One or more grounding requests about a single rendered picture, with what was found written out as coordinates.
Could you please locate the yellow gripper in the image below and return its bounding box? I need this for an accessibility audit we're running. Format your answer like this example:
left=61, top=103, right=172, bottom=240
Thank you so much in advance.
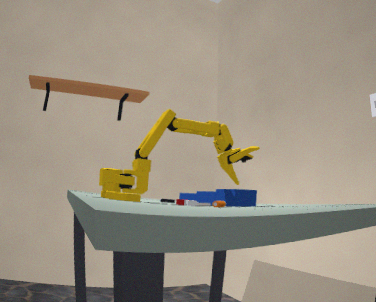
left=217, top=146, right=260, bottom=185

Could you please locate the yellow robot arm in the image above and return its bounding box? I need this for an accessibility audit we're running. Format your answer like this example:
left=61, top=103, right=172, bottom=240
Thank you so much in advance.
left=101, top=109, right=234, bottom=202

